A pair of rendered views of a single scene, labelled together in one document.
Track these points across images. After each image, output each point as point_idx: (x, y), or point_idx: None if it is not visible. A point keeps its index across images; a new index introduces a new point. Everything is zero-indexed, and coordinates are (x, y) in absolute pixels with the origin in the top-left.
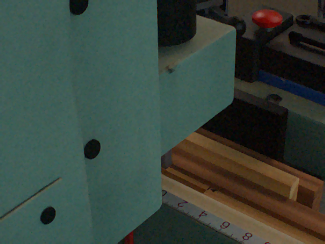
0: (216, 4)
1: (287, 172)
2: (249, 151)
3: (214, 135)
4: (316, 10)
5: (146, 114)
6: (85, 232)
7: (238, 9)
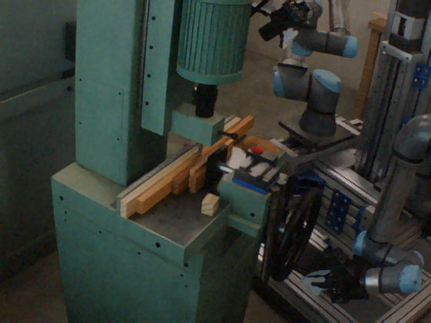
0: (408, 214)
1: (199, 171)
2: None
3: None
4: None
5: (160, 108)
6: (125, 104)
7: None
